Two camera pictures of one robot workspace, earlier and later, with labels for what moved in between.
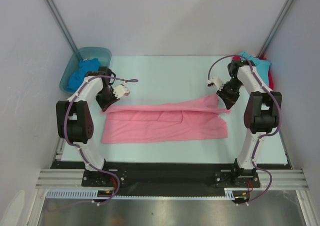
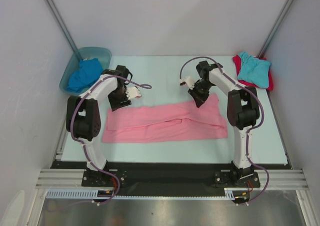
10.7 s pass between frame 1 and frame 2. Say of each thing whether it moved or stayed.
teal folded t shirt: stayed
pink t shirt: stayed
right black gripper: moved
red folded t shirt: stayed
